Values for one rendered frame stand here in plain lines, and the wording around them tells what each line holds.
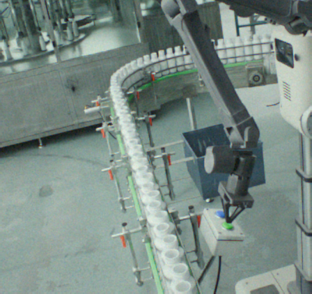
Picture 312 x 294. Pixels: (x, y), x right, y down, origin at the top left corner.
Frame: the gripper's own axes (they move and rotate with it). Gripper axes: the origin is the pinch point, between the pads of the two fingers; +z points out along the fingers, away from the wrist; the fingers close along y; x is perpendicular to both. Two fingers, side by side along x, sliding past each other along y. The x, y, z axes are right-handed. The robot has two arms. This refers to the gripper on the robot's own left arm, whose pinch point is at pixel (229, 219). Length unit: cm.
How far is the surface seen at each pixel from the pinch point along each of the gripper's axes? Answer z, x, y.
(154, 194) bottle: 3.6, -16.9, -19.5
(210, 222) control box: 2.5, -4.0, -2.5
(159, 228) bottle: 4.3, -18.7, -1.4
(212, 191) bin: 30, 24, -74
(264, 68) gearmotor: -12, 81, -168
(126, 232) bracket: 13.3, -25.0, -12.8
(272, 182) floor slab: 78, 118, -184
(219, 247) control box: 6.2, -2.7, 4.1
